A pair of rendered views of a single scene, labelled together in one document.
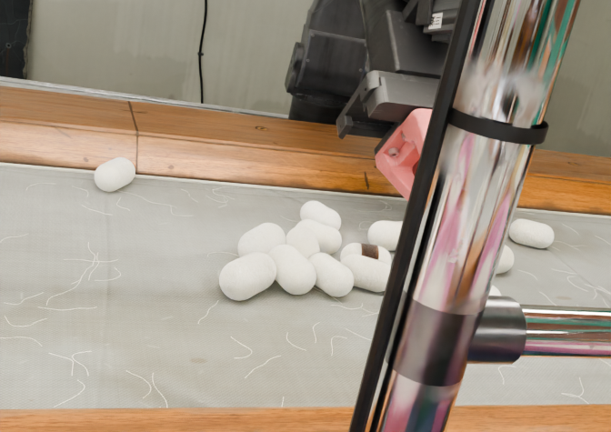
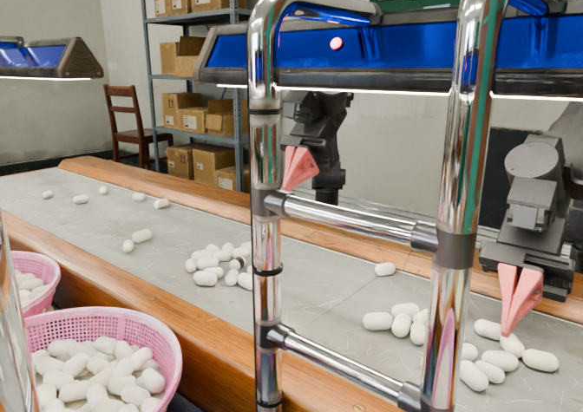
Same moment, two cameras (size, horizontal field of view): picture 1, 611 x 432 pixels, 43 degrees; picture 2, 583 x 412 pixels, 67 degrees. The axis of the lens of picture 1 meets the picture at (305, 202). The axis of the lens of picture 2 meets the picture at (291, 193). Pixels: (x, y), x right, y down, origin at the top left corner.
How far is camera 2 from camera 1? 0.36 m
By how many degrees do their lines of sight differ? 56
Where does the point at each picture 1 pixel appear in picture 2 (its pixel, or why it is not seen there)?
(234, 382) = not seen: hidden behind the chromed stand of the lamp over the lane
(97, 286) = (326, 308)
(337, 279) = (413, 335)
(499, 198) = (258, 291)
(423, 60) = (516, 237)
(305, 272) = (398, 327)
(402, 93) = (494, 253)
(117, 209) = (373, 284)
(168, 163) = (418, 269)
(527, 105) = (258, 264)
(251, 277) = (370, 321)
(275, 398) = not seen: hidden behind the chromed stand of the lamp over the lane
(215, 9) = not seen: outside the picture
